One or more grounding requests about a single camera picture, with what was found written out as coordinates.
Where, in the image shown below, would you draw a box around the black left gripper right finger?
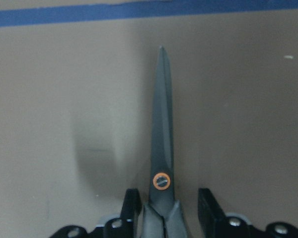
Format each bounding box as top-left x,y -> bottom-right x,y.
198,188 -> 228,238

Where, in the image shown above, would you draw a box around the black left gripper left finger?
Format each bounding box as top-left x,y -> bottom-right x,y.
120,188 -> 142,238

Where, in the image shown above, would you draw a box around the grey orange handled scissors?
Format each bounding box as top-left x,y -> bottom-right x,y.
141,46 -> 189,238

